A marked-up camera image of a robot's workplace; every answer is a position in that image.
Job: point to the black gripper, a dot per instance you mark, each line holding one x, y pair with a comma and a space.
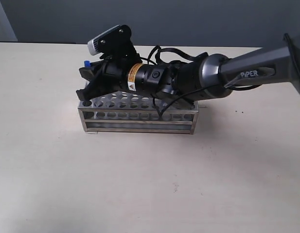
124, 74

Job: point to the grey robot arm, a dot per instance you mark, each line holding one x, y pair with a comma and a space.
205, 77

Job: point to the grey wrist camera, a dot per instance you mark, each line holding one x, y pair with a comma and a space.
114, 41

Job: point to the blue capped test tube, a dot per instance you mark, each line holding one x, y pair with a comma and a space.
87, 63

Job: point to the stainless steel test tube rack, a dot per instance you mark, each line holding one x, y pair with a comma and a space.
125, 112

